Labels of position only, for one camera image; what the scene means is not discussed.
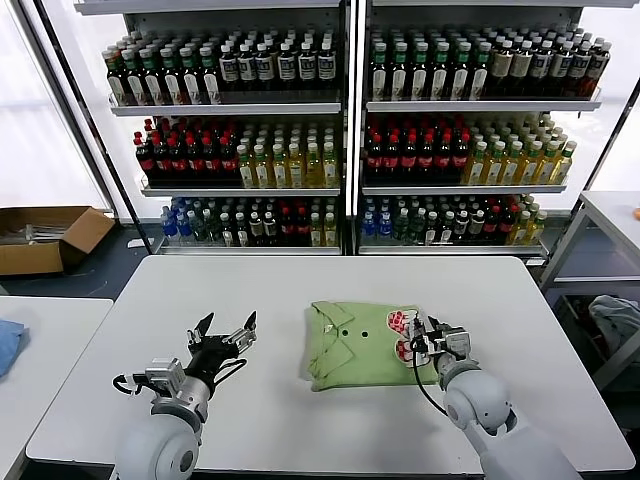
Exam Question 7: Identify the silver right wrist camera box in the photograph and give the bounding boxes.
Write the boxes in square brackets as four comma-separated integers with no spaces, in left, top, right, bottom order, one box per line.
[442,327,473,360]

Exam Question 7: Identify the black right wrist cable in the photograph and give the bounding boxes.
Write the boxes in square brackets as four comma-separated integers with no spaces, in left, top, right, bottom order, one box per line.
[410,348,452,417]

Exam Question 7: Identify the grey metal shelf unit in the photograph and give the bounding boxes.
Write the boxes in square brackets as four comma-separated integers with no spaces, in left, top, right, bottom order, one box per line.
[355,0,640,264]
[74,0,352,257]

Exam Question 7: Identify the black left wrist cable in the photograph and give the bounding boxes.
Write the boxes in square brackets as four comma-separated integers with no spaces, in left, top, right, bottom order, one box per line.
[111,372,152,397]

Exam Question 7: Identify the grey metal shelf board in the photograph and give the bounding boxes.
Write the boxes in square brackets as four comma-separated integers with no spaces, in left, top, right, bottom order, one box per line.
[154,234,343,257]
[140,174,343,198]
[358,239,547,258]
[109,92,344,118]
[361,174,569,197]
[365,88,604,115]

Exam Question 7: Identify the clear plastic tube bundle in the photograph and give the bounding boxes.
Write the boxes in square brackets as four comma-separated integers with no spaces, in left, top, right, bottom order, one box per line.
[23,223,70,246]

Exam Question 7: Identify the grey white crumpled cloth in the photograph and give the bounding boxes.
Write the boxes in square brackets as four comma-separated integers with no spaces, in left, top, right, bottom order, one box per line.
[588,295,640,362]

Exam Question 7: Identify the green polo shirt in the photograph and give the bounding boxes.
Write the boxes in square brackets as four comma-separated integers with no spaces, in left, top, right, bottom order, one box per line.
[298,299,451,392]

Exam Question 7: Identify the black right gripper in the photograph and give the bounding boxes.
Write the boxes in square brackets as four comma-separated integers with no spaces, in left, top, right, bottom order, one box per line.
[406,312,452,366]

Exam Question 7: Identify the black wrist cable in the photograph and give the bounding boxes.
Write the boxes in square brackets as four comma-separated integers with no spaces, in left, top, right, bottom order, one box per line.
[410,348,452,417]
[111,372,152,397]

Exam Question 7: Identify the brown cardboard box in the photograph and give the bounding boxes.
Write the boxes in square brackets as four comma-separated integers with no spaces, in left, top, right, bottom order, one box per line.
[0,205,117,277]

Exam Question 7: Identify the blue folded cloth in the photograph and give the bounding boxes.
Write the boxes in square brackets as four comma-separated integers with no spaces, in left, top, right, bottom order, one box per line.
[0,319,27,380]

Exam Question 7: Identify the dark bottle blue-white label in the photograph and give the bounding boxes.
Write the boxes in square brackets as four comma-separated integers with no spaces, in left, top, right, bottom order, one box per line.
[219,43,240,92]
[317,41,337,91]
[277,42,298,92]
[238,43,258,92]
[531,39,555,99]
[569,42,594,99]
[255,42,276,92]
[298,42,319,91]
[551,40,575,99]

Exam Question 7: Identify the dark bottle beige label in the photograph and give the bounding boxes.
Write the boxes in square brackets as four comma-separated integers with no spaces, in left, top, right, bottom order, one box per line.
[512,40,535,99]
[491,40,515,99]

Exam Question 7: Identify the grey metal frame table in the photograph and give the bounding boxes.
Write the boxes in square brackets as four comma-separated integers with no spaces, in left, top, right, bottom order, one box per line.
[538,191,640,392]

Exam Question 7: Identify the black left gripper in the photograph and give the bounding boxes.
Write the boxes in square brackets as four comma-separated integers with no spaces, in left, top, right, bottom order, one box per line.
[186,310,259,385]

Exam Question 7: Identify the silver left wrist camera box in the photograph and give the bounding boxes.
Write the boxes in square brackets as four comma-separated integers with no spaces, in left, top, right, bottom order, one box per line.
[144,356,186,397]

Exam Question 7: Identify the cola bottle red cap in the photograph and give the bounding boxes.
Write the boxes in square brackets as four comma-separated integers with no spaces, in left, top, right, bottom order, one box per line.
[418,133,437,184]
[152,137,173,185]
[134,132,156,184]
[400,133,420,184]
[383,133,403,184]
[169,138,189,185]
[220,137,240,185]
[186,138,206,185]
[451,133,471,184]
[435,133,454,184]
[365,133,385,184]
[203,138,223,185]

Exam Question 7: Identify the dark bottle green cap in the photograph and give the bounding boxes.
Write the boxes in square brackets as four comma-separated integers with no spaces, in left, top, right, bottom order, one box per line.
[160,47,185,106]
[452,41,474,101]
[141,48,166,107]
[370,42,392,101]
[199,45,222,105]
[410,42,433,101]
[471,42,494,100]
[123,48,147,107]
[180,46,204,106]
[390,42,412,101]
[105,49,129,107]
[431,41,454,101]

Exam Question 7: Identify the black storage crate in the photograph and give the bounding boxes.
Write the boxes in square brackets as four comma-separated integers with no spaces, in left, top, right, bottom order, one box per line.
[553,293,640,374]

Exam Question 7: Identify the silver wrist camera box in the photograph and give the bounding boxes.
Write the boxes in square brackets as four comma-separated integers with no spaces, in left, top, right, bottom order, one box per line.
[144,356,186,397]
[442,327,473,360]

